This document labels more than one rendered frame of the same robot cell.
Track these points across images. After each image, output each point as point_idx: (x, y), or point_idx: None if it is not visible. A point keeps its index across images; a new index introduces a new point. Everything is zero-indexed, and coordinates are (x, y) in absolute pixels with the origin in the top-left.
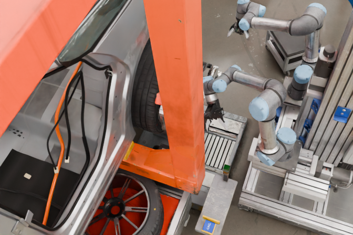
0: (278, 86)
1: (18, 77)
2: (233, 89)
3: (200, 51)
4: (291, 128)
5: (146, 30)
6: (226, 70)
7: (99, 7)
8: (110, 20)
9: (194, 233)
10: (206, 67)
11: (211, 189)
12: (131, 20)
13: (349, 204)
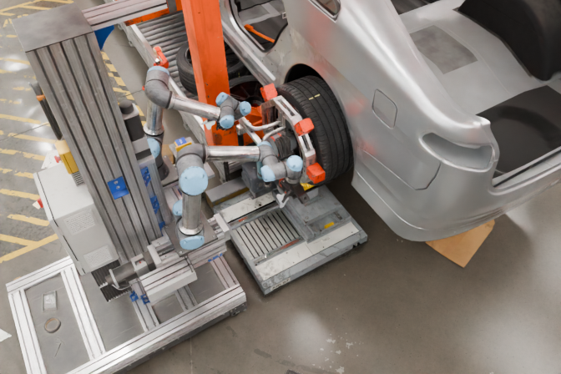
0: (154, 84)
1: None
2: (318, 316)
3: None
4: (171, 215)
5: (316, 59)
6: (355, 332)
7: None
8: None
9: (209, 181)
10: (376, 314)
11: (205, 163)
12: (305, 15)
13: (93, 278)
